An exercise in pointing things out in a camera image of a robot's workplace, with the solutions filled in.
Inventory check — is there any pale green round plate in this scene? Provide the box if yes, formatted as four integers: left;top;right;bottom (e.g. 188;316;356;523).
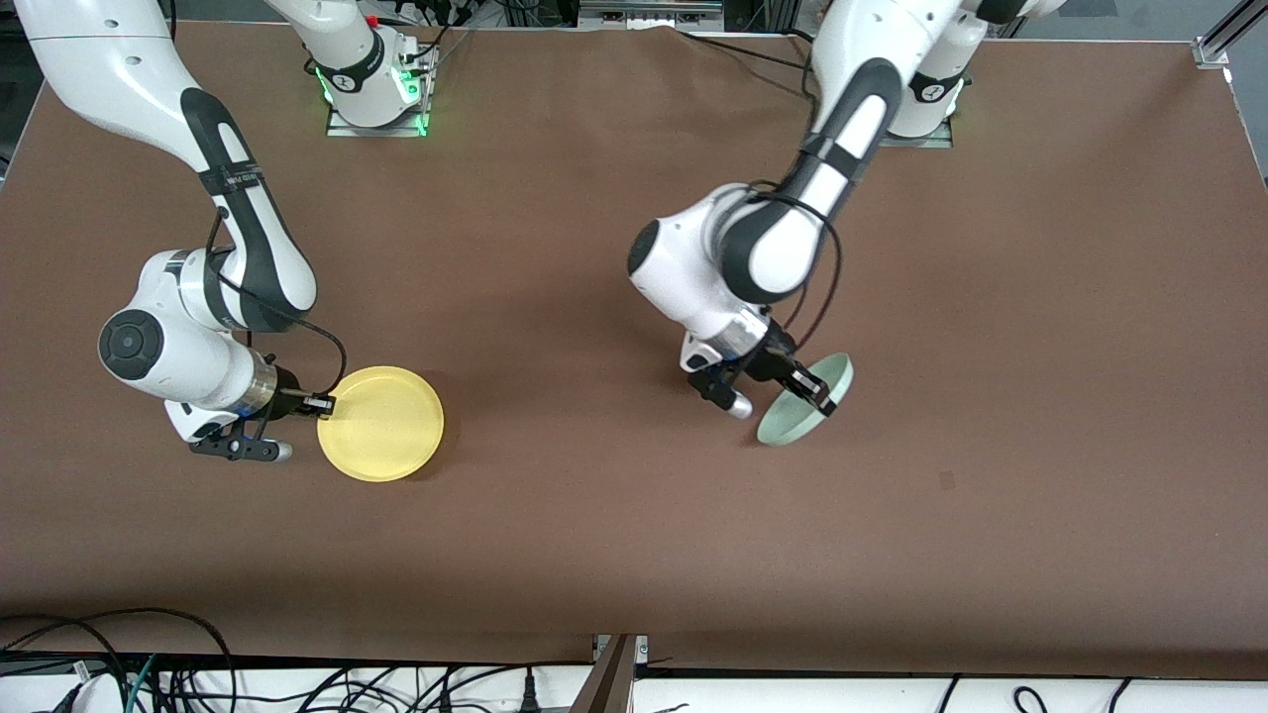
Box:
757;353;855;448

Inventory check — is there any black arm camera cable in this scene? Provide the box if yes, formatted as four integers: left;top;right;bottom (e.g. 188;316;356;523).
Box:
205;208;348;399
751;181;844;354

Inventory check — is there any white rounded device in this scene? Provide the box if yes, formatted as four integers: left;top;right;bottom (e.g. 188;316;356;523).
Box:
54;671;128;713

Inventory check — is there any metal equipment rack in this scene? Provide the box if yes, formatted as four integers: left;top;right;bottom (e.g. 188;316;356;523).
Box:
578;0;724;31

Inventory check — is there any black looping floor cable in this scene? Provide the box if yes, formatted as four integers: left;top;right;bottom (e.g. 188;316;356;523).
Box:
0;608;237;713

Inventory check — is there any aluminium frame profile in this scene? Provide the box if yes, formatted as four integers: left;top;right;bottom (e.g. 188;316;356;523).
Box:
1194;0;1268;70

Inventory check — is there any green cable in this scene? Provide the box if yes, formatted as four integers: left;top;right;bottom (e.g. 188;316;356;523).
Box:
127;654;159;713

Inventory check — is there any brown table cover sheet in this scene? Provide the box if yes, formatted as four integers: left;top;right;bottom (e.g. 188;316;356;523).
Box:
0;22;1268;679

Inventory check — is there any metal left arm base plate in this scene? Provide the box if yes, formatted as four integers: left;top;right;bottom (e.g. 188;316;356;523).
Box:
877;119;954;150

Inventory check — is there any yellow round plate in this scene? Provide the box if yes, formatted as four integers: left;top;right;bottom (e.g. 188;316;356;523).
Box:
317;366;446;483

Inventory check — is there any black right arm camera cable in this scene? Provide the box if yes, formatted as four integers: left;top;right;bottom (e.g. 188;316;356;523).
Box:
205;208;348;399

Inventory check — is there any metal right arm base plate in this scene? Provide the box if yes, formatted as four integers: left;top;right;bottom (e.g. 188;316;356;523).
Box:
325;99;434;139

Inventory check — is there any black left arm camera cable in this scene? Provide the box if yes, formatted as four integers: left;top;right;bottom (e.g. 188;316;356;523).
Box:
751;181;844;354

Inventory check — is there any thin black table cable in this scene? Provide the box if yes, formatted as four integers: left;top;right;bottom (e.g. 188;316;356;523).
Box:
682;30;823;76

